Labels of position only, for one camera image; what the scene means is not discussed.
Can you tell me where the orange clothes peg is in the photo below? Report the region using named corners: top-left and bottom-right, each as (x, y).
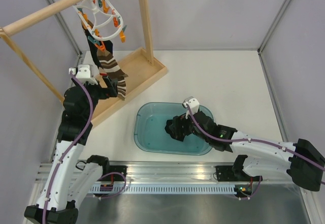
top-left (95, 44), bottom-right (106, 52)

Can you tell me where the white round clip hanger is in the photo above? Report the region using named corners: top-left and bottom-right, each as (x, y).
top-left (73, 0), bottom-right (126, 45)

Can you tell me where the purple cable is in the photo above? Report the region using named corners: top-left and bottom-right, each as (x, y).
top-left (186, 106), bottom-right (325, 186)
top-left (42, 73), bottom-right (93, 224)

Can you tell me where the teal clothes peg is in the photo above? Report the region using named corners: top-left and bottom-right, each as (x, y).
top-left (87, 36), bottom-right (100, 46)

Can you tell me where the brown striped sock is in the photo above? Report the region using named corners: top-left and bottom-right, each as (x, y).
top-left (98, 50), bottom-right (128, 100)

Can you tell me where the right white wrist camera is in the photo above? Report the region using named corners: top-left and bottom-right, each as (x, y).
top-left (182, 97), bottom-right (200, 114)

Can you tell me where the yellow-orange clothes peg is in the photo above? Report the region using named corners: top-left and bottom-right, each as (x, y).
top-left (119, 30), bottom-right (126, 43)

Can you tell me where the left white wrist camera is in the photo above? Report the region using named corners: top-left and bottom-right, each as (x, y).
top-left (69, 64), bottom-right (94, 80)

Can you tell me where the black sock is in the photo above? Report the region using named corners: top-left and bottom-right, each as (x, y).
top-left (164, 116), bottom-right (193, 142)

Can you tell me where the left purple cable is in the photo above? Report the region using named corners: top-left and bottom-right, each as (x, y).
top-left (42, 73), bottom-right (93, 224)

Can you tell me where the teal plastic basin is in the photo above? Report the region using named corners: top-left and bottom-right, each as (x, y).
top-left (134, 102), bottom-right (212, 156)

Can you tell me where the aluminium mounting rail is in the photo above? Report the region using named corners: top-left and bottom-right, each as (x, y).
top-left (35, 161), bottom-right (294, 184)

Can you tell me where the wooden hanging rack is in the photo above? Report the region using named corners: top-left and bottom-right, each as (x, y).
top-left (1, 0), bottom-right (167, 126)

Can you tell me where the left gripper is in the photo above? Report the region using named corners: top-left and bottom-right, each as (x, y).
top-left (72, 75), bottom-right (117, 119)

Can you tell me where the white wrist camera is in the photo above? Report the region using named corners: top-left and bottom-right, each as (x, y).
top-left (182, 97), bottom-right (200, 114)
top-left (69, 64), bottom-right (94, 80)

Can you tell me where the white slotted cable duct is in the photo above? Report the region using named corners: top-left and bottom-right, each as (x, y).
top-left (86, 185), bottom-right (236, 195)

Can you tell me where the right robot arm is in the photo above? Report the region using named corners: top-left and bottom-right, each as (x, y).
top-left (165, 111), bottom-right (324, 191)

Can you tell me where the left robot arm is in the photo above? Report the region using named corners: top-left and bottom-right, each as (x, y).
top-left (24, 76), bottom-right (117, 223)

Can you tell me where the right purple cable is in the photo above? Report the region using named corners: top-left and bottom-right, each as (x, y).
top-left (186, 106), bottom-right (325, 186)

